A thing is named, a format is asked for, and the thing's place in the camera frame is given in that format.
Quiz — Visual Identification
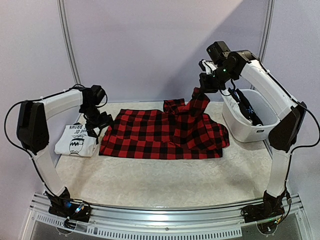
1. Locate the white and green t-shirt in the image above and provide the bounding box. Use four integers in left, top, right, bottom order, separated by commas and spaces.
54, 124, 98, 157

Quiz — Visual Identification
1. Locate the dark patterned clothes pile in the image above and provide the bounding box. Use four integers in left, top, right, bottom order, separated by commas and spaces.
228, 88, 263, 126

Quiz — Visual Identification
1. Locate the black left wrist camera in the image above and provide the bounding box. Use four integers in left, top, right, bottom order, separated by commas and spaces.
90, 85, 108, 108

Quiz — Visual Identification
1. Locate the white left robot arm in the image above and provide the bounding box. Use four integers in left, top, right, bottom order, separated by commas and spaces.
16, 85, 113, 196

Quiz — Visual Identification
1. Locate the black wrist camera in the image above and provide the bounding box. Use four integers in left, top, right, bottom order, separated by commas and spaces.
206, 41, 231, 65
90, 85, 108, 108

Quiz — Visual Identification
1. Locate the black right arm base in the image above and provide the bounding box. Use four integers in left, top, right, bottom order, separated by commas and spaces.
240, 188, 292, 225

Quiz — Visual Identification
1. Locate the white plastic laundry basket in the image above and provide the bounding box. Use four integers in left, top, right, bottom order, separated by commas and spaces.
222, 89, 280, 143

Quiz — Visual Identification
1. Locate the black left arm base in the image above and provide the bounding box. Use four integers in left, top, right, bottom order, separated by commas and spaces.
45, 187, 92, 223

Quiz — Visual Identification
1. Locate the red black plaid flannel shirt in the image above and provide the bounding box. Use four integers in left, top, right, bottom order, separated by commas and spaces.
99, 87, 230, 160

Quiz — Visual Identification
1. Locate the right aluminium frame post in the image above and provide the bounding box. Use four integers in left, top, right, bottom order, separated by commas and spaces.
258, 0, 275, 62

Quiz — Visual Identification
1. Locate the aluminium frame post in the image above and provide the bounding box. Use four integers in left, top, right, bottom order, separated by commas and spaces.
258, 0, 275, 62
57, 0, 82, 85

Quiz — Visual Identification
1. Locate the aluminium front rail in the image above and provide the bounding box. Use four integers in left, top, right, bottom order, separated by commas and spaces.
22, 193, 313, 240

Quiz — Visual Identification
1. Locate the left aluminium frame post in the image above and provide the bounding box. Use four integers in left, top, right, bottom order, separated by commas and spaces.
57, 0, 82, 85

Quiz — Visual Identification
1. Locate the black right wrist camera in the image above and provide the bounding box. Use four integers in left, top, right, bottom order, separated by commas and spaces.
206, 41, 231, 65

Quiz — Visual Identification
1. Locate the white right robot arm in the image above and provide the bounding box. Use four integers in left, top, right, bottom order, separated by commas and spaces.
199, 45, 306, 218

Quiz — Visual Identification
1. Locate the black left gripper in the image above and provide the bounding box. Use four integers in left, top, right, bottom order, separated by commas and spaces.
80, 103, 115, 138

